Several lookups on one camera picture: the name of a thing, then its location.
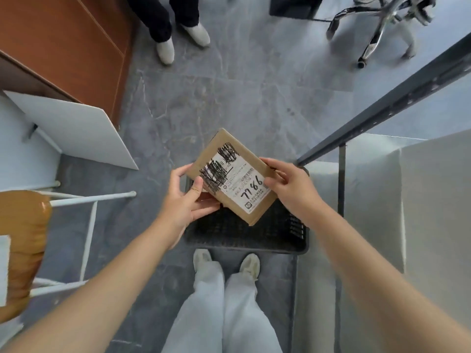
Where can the person's right forearm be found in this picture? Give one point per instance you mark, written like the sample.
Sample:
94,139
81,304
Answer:
386,301

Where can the person's white right shoe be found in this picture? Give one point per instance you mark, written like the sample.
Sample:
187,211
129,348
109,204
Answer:
250,266

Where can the brown wooden cabinet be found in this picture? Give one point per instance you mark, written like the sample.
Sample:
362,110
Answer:
66,44

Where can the black office chair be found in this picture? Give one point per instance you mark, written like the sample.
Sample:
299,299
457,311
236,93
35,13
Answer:
376,38

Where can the white flat board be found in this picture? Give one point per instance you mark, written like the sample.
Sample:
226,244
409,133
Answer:
81,132

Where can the wooden chair white metal frame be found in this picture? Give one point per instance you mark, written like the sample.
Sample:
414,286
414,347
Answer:
22,224

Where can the person's white trousers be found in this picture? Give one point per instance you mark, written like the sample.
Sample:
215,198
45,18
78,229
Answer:
206,308

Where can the person's white left shoe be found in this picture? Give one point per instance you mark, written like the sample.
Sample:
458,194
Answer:
202,259

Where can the grey metal shelf rack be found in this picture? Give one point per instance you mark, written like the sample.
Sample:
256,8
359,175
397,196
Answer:
386,106

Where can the white paper sheet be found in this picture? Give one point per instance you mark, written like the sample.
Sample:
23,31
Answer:
4,272

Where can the person's left forearm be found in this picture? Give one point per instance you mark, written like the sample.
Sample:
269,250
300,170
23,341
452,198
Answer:
92,301

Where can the black plastic basket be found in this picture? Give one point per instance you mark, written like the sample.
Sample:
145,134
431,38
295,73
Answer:
257,231

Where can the person's right hand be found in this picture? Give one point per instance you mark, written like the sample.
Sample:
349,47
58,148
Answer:
298,194

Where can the parcel with scribbled label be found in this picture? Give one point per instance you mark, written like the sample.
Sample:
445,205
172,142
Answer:
220,143

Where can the person's left hand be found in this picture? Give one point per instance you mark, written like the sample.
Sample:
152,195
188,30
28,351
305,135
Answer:
176,213

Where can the person's white shoe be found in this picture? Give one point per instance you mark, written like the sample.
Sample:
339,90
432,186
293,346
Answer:
202,259
250,266

